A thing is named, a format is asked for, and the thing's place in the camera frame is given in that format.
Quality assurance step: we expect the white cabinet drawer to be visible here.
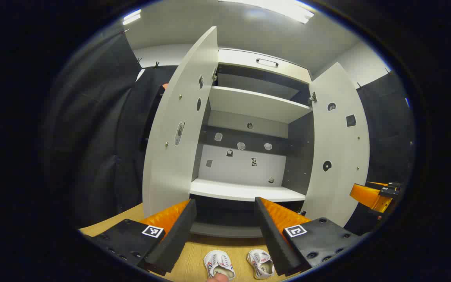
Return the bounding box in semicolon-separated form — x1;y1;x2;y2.
218;48;312;84

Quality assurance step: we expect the white shoe cabinet door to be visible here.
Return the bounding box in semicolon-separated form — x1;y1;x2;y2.
142;26;219;220
302;62;370;228

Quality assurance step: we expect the black backdrop cloth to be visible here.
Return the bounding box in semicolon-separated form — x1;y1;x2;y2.
41;31;416;235

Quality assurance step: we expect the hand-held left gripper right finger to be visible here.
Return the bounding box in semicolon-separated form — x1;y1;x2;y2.
254;197;367;277

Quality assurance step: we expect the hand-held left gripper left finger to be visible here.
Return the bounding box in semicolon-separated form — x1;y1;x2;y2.
88;199;197;277

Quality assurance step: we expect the white canvas shoe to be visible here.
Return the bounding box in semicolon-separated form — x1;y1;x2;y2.
247;249;276;280
204;251;236;280

